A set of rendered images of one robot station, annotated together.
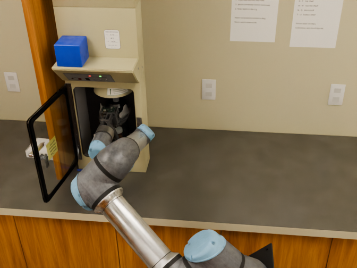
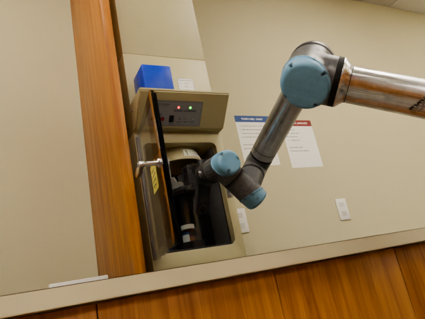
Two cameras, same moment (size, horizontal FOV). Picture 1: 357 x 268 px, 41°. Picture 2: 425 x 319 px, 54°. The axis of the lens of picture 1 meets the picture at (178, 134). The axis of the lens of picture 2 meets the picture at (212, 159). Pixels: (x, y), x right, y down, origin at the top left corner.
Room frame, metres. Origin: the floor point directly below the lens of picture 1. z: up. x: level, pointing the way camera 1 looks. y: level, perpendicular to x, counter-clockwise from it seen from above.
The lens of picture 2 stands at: (0.65, 1.01, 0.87)
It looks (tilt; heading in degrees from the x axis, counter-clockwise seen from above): 18 degrees up; 324
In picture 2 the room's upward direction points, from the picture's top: 12 degrees counter-clockwise
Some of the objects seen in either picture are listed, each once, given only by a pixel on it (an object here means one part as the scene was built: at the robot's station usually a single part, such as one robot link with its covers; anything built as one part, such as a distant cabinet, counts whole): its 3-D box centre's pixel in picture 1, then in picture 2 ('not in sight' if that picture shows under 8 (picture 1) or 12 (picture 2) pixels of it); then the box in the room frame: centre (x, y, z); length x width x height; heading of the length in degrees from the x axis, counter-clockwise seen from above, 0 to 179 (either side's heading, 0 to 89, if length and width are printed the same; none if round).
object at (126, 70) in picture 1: (96, 74); (183, 111); (1.71, 0.32, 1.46); 0.32 x 0.11 x 0.10; 83
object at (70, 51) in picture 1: (71, 51); (153, 85); (1.72, 0.41, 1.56); 0.10 x 0.10 x 0.09; 83
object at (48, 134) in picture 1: (54, 143); (154, 180); (1.63, 0.51, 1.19); 0.30 x 0.01 x 0.40; 164
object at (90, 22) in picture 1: (110, 84); (171, 168); (1.89, 0.30, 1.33); 0.32 x 0.25 x 0.77; 83
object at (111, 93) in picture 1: (113, 83); (177, 160); (1.87, 0.28, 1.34); 0.18 x 0.18 x 0.05
